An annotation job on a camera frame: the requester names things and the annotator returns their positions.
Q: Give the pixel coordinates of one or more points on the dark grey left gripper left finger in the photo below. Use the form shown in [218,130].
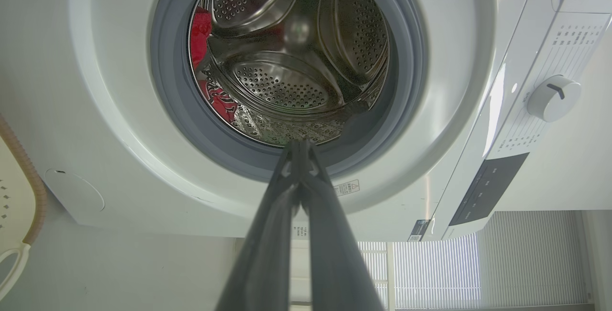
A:
[267,253]

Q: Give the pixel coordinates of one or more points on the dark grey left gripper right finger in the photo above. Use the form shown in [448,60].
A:
[334,263]

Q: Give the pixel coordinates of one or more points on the red patterned cloth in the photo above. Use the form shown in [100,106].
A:
[201,38]

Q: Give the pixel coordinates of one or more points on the white program dial knob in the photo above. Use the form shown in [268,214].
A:
[552,98]

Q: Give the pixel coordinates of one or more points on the warning sticker with triangle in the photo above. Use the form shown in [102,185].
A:
[347,187]

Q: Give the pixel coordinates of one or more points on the small dark corner label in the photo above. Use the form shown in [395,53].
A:
[419,230]

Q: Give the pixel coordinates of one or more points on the white window blinds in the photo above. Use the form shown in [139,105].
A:
[478,272]

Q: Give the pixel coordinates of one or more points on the white front-load washing machine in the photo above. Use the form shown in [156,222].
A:
[119,86]

